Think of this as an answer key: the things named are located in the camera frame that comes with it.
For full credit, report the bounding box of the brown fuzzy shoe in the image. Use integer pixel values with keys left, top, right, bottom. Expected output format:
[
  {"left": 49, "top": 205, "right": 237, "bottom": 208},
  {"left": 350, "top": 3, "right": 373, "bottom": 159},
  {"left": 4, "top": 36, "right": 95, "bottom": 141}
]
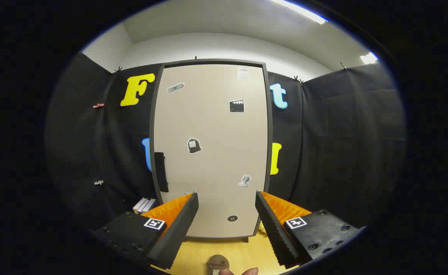
[{"left": 208, "top": 255, "right": 230, "bottom": 275}]

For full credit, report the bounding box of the black backdrop cloth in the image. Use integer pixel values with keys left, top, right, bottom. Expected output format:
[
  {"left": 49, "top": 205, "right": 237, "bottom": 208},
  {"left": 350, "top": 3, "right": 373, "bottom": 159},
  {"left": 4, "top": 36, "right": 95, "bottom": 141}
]
[{"left": 45, "top": 52, "right": 407, "bottom": 245}]

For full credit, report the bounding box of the long ceiling light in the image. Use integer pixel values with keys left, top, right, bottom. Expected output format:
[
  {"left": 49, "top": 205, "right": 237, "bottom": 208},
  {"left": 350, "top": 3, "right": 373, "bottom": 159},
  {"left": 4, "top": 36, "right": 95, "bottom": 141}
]
[{"left": 270, "top": 0, "right": 328, "bottom": 24}]

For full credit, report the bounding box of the black door handle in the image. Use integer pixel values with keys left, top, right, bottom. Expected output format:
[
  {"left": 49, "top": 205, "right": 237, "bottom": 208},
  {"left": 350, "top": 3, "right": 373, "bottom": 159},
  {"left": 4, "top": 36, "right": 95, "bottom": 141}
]
[{"left": 154, "top": 152, "right": 169, "bottom": 193}]

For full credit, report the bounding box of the white book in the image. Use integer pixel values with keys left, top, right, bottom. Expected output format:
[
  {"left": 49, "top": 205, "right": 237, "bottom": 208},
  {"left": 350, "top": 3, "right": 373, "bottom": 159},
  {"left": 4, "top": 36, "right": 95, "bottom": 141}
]
[{"left": 132, "top": 197, "right": 149, "bottom": 214}]

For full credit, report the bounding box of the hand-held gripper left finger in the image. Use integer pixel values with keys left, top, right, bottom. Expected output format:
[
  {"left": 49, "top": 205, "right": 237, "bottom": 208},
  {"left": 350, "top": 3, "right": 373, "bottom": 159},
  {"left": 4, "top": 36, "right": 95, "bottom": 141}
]
[{"left": 93, "top": 192, "right": 200, "bottom": 270}]

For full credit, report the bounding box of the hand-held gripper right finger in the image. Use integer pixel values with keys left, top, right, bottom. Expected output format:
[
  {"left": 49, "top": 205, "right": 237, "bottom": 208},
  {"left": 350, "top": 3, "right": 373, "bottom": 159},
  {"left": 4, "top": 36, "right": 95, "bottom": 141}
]
[{"left": 255, "top": 191, "right": 362, "bottom": 268}]

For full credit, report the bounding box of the dark grey shoe cabinet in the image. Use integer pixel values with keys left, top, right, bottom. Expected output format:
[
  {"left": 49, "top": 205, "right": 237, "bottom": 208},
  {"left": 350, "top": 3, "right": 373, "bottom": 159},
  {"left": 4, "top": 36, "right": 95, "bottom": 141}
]
[{"left": 149, "top": 58, "right": 274, "bottom": 243}]

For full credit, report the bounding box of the beige shoe cabinet door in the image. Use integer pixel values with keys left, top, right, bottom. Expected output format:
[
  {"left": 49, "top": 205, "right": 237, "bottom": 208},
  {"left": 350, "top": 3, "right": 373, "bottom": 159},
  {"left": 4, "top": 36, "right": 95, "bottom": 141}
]
[{"left": 154, "top": 64, "right": 268, "bottom": 238}]

